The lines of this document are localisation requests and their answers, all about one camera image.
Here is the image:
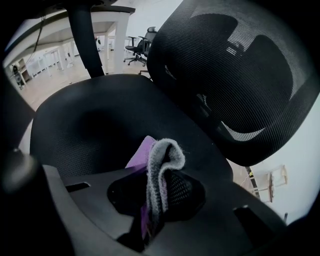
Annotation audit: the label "white floor cable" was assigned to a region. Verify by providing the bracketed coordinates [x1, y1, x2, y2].
[240, 169, 255, 187]

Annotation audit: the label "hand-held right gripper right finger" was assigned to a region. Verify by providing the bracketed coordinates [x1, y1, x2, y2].
[149, 172, 288, 256]

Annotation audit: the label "black mesh office chair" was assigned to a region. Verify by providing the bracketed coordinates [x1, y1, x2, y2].
[29, 0, 320, 183]
[122, 35, 148, 67]
[138, 26, 159, 60]

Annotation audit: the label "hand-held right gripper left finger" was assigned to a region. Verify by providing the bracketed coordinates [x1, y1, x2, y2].
[42, 163, 151, 256]

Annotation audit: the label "dark wooden table white legs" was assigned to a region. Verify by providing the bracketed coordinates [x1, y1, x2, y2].
[4, 6, 136, 76]

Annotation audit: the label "purple wiping cloth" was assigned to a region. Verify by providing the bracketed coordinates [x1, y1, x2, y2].
[124, 135, 186, 241]

